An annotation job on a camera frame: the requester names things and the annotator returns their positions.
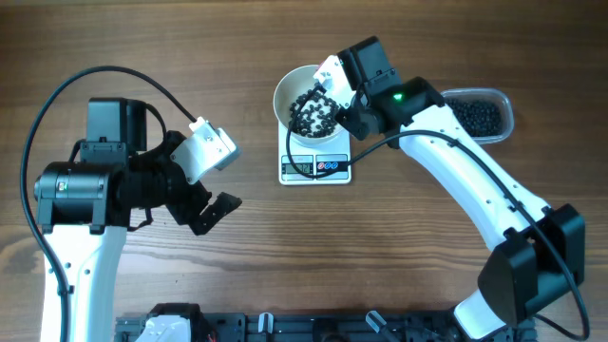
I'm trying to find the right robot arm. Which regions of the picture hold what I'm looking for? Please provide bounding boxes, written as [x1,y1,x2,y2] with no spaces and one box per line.
[316,37,585,341]

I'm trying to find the black beans in bowl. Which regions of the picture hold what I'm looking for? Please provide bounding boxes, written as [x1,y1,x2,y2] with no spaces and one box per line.
[288,87,339,139]

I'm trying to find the white digital kitchen scale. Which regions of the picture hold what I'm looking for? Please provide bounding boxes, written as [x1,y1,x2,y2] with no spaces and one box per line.
[278,123,352,185]

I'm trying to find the white bowl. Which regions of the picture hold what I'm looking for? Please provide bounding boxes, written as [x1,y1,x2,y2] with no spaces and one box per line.
[274,65,351,153]

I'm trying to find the black beans in container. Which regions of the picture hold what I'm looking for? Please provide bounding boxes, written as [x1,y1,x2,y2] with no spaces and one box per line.
[446,98,503,138]

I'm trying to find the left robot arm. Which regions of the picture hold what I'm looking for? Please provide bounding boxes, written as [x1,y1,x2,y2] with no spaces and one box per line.
[34,98,242,341]

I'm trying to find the clear plastic container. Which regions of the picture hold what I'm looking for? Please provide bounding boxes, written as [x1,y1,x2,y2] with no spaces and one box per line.
[442,87,515,144]

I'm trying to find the black aluminium base frame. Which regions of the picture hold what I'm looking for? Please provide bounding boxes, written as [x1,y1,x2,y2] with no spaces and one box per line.
[114,303,470,342]

